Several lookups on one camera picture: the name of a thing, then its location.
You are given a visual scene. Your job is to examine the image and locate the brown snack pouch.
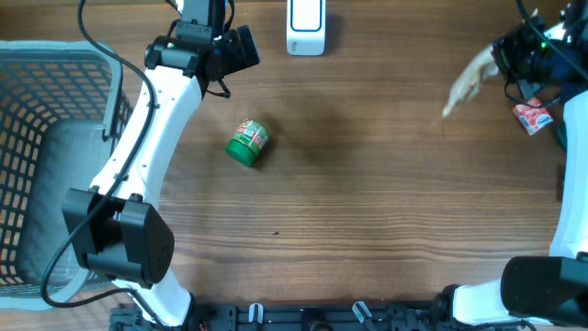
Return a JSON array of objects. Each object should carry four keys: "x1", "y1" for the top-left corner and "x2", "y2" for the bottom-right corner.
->
[{"x1": 442, "y1": 45, "x2": 499, "y2": 118}]

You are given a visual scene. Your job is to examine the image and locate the red white small box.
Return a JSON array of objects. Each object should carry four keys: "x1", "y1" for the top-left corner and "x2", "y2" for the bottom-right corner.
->
[{"x1": 513, "y1": 97, "x2": 553, "y2": 135}]

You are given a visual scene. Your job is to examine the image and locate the blue mouthwash bottle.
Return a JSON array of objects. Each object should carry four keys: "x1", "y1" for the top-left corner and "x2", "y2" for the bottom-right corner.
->
[{"x1": 556, "y1": 124, "x2": 568, "y2": 152}]

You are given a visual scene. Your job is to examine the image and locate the green lid jar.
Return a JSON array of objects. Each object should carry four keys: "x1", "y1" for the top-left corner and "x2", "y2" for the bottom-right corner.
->
[{"x1": 225, "y1": 119, "x2": 270, "y2": 167}]

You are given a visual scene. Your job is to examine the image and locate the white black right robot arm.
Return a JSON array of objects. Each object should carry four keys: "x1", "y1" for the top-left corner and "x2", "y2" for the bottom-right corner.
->
[{"x1": 433, "y1": 0, "x2": 587, "y2": 330}]

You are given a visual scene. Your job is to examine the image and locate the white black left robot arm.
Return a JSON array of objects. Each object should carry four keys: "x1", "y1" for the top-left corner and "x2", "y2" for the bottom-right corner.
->
[{"x1": 62, "y1": 1, "x2": 260, "y2": 330}]

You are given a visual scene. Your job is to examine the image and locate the white barcode scanner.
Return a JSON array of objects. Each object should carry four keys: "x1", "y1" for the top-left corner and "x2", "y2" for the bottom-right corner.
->
[{"x1": 286, "y1": 0, "x2": 326, "y2": 56}]

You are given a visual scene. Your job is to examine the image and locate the grey plastic basket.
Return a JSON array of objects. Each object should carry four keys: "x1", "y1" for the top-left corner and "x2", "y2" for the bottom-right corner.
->
[{"x1": 1, "y1": 40, "x2": 132, "y2": 311}]

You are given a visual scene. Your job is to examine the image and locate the black mounting rail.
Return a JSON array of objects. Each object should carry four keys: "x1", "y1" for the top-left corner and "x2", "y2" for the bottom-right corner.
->
[{"x1": 108, "y1": 301, "x2": 519, "y2": 331}]

